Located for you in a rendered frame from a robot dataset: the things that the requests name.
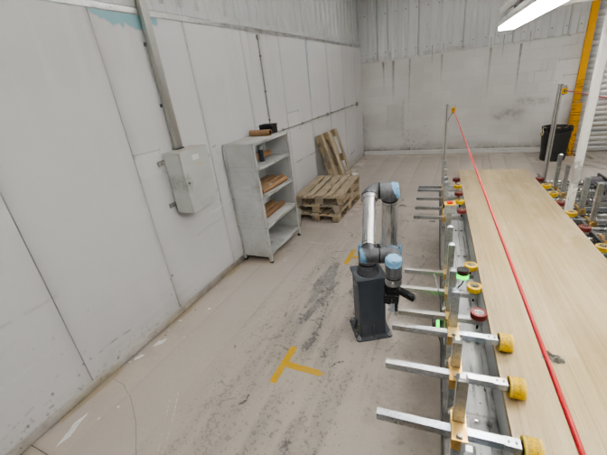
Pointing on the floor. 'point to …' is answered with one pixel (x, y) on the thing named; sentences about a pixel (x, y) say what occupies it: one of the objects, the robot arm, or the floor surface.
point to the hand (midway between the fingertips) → (396, 313)
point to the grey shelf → (252, 244)
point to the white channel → (586, 103)
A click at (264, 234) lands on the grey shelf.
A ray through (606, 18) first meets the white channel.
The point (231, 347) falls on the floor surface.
